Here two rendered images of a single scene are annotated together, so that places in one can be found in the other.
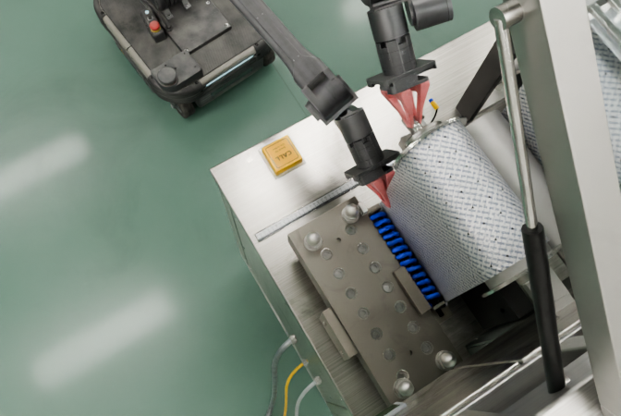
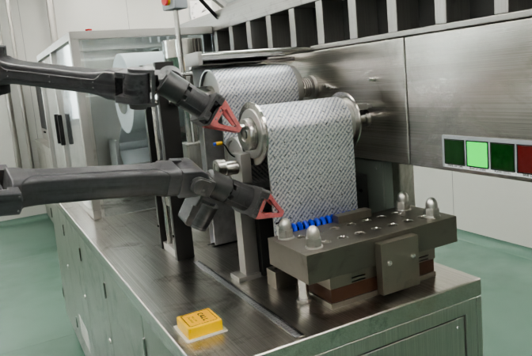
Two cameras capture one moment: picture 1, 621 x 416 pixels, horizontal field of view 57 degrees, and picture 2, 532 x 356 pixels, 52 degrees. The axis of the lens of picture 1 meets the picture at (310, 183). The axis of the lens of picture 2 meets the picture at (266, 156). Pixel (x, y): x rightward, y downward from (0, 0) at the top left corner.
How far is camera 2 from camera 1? 1.31 m
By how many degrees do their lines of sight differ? 79
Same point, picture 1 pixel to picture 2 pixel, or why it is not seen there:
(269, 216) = (273, 331)
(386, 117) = (175, 284)
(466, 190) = (295, 104)
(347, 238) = not seen: hidden behind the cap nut
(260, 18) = (100, 169)
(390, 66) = (203, 96)
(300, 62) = (157, 165)
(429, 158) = (271, 111)
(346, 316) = (381, 232)
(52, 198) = not seen: outside the picture
